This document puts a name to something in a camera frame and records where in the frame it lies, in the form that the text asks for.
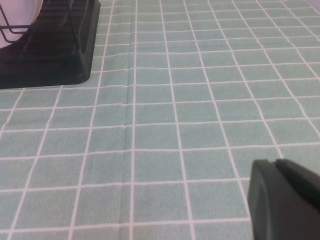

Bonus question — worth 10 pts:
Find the black wire dish rack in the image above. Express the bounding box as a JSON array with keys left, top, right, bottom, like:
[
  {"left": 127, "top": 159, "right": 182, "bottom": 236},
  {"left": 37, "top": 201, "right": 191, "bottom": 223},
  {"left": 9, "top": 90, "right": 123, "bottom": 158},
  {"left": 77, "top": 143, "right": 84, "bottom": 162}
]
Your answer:
[{"left": 0, "top": 4, "right": 81, "bottom": 51}]

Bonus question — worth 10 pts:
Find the pale pink plate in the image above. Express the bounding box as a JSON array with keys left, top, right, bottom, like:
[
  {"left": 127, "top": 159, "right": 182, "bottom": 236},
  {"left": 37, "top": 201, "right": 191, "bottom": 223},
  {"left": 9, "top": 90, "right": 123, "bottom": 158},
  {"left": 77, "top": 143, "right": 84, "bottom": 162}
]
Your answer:
[{"left": 0, "top": 0, "right": 50, "bottom": 50}]

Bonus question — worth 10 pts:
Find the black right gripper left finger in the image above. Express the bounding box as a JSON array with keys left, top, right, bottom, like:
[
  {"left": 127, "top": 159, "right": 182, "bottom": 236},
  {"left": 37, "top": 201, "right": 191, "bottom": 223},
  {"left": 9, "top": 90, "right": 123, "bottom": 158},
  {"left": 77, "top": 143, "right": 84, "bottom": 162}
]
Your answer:
[{"left": 246, "top": 158, "right": 320, "bottom": 240}]

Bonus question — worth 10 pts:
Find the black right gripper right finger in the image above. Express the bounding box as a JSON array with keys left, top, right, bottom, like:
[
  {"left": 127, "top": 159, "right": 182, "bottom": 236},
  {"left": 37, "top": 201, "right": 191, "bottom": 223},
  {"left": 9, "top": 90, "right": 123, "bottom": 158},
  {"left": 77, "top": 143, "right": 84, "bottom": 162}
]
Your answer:
[{"left": 274, "top": 158, "right": 320, "bottom": 213}]

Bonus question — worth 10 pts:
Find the green checked tablecloth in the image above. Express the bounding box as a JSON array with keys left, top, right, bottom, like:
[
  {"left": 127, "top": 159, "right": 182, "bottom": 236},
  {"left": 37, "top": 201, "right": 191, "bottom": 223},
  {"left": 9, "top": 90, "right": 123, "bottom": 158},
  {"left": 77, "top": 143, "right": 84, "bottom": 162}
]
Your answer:
[{"left": 0, "top": 0, "right": 320, "bottom": 240}]

